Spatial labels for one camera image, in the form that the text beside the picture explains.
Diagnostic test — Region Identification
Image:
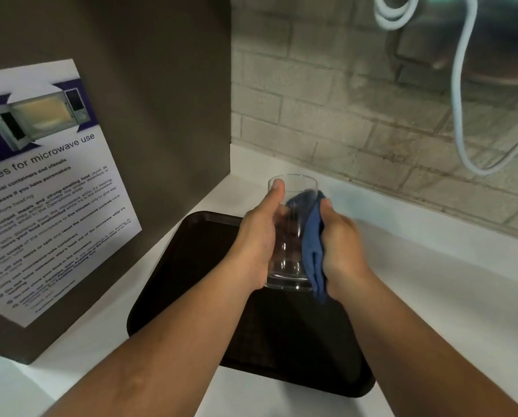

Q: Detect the person's right hand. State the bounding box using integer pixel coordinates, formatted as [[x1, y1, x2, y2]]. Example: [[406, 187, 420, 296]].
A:
[[318, 198, 372, 301]]

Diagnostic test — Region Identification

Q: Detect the dark brown plastic tray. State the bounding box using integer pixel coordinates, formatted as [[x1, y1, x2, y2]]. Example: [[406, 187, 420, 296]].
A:
[[126, 211, 376, 398]]

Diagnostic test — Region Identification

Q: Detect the white cable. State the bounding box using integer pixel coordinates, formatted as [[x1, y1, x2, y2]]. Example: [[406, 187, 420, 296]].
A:
[[373, 0, 518, 177]]

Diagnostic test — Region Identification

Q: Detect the person's right forearm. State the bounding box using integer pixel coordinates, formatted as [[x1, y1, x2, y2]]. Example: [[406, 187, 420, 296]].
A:
[[329, 270, 518, 417]]

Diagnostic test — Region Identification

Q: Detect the person's left forearm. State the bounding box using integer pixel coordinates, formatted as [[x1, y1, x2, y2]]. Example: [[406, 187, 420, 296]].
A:
[[35, 255, 267, 417]]

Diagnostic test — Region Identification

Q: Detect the person's left hand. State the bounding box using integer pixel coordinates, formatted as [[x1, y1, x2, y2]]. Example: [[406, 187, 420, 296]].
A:
[[229, 179, 291, 293]]

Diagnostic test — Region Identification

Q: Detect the blue cleaning cloth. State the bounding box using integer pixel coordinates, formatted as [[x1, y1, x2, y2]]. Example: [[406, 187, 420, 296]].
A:
[[285, 190, 329, 305]]

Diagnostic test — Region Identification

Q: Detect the clear drinking glass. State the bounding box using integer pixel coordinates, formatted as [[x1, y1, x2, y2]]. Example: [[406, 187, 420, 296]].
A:
[[265, 174, 319, 293]]

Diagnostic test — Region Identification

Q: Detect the brown cabinet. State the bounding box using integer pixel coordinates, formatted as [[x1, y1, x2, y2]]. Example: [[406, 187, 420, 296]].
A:
[[0, 0, 232, 366]]

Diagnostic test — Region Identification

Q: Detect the white microwave instruction poster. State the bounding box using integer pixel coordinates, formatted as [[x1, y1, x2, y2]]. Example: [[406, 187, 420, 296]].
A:
[[0, 59, 143, 329]]

